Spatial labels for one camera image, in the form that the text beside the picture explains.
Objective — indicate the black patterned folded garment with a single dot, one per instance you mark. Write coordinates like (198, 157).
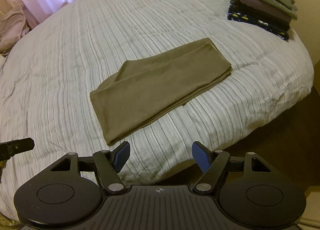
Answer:
(235, 14)

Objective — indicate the white striped bed quilt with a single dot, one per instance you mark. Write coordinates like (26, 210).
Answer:
(49, 74)

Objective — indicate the olive brown garment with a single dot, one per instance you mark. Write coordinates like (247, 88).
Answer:
(144, 90)

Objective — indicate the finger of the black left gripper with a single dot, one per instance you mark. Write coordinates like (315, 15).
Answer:
(14, 147)

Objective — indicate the dark brown folded garment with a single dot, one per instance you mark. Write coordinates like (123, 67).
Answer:
(263, 11)

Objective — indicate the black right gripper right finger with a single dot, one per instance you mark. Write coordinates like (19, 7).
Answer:
(223, 173)

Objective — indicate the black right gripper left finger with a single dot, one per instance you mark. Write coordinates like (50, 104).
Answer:
(93, 174)

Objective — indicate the pink crumpled cloth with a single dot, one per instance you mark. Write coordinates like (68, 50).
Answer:
(14, 25)

